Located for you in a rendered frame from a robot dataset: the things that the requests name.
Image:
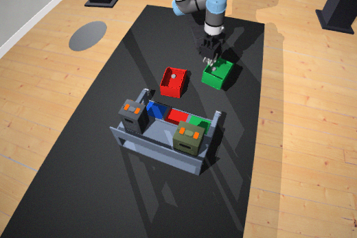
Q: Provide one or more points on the grey metal shelf rack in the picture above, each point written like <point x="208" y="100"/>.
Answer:
<point x="156" y="141"/>

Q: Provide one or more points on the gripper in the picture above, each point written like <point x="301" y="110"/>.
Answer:
<point x="210" y="48"/>

